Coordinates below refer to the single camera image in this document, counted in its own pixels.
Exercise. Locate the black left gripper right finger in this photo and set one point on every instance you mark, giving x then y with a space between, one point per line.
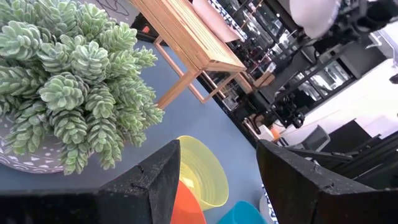
317 199

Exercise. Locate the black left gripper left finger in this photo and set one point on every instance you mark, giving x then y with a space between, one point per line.
93 208

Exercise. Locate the blue translucent plastic bowl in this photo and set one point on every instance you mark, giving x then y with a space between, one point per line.
242 215

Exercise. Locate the orange plastic bowl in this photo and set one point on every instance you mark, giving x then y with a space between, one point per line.
186 208

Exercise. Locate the yellow translucent plastic bowl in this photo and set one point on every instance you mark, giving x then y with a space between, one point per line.
202 174

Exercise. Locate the wooden slatted shelf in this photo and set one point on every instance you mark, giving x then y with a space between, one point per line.
192 40

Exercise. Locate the grey patterned plant pot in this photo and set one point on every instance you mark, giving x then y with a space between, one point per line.
31 161

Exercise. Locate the green artificial succulent plant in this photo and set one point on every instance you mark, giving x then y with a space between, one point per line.
71 77

